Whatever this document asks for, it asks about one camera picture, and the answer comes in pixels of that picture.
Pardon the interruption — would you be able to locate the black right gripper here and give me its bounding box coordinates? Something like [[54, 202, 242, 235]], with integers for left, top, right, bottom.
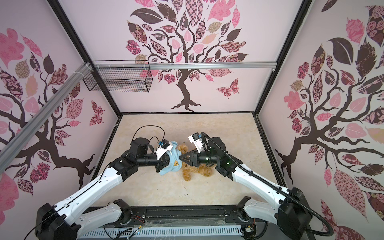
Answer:
[[180, 148, 221, 169]]

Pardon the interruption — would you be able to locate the light blue bear hoodie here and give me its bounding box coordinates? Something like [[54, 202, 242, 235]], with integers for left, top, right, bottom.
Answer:
[[159, 141, 183, 176]]

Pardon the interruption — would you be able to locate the brown teddy bear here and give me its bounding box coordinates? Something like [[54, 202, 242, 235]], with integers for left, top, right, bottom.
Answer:
[[182, 162, 213, 182]]

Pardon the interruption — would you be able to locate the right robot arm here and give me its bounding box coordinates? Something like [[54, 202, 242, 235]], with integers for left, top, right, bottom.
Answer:
[[180, 133, 313, 240]]

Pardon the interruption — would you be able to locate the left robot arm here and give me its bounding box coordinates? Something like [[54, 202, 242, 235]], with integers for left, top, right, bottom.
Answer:
[[33, 138, 175, 240]]

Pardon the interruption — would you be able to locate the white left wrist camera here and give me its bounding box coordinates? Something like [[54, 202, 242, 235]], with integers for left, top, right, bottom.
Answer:
[[155, 139, 173, 160]]

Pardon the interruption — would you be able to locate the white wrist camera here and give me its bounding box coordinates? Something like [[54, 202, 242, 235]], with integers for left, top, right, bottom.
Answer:
[[155, 139, 173, 160], [188, 133, 204, 154]]

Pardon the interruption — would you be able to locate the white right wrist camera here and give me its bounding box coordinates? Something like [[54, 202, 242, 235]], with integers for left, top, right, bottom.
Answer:
[[188, 133, 204, 154]]

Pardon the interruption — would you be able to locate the thin black cable left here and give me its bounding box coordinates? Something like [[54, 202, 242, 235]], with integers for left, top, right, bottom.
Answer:
[[131, 125, 166, 148]]

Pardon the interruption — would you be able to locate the black corrugated cable right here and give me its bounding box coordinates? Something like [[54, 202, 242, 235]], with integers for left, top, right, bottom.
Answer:
[[200, 131, 334, 238]]

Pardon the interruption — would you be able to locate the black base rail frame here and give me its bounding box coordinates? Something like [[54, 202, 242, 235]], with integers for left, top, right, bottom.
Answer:
[[55, 203, 316, 240]]

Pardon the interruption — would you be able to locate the white slotted cable duct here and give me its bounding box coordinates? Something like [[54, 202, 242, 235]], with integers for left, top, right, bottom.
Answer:
[[80, 226, 243, 240]]

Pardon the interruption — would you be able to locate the black wire basket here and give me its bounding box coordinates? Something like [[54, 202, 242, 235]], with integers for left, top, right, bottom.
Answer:
[[83, 60, 153, 93]]

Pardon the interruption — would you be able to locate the aluminium rail back wall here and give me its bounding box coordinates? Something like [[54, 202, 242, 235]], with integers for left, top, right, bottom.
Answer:
[[94, 61, 277, 70]]

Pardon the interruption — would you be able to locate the aluminium rail wall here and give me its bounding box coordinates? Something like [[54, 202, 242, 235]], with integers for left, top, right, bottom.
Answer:
[[1, 63, 91, 173], [94, 61, 277, 70]]

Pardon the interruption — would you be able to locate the aluminium rail left wall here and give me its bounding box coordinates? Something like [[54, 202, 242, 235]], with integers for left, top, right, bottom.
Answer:
[[1, 63, 91, 173]]

